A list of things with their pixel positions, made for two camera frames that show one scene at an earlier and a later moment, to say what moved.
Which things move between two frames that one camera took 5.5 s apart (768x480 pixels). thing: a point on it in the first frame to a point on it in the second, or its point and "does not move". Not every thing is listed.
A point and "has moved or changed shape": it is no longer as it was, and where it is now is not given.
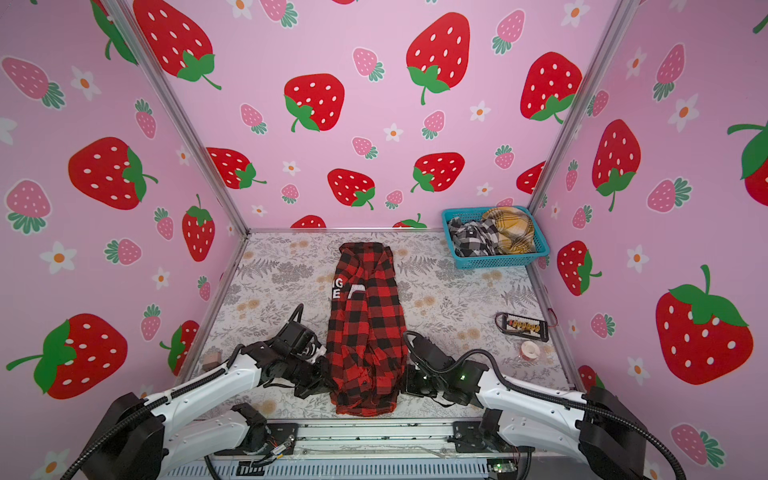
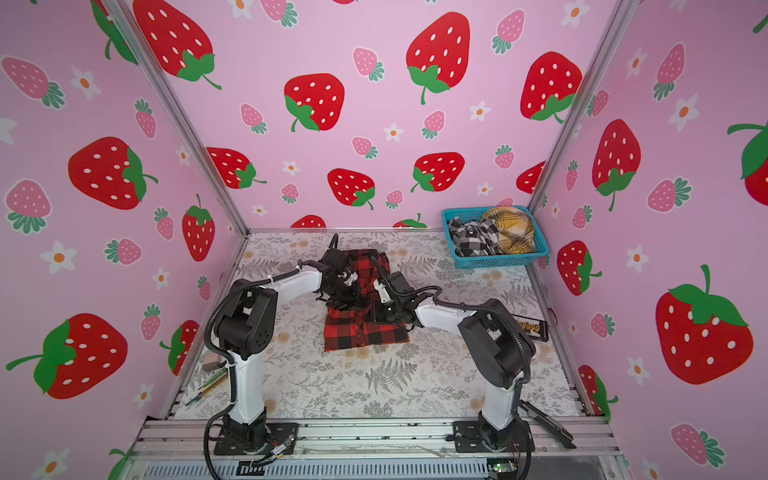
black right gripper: (409, 370) to (379, 316)
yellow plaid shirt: (515, 230) does not move
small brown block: (210, 361) does not move
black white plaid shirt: (475, 238) does not move
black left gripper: (322, 382) to (353, 301)
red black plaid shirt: (366, 339) has moved or changed shape
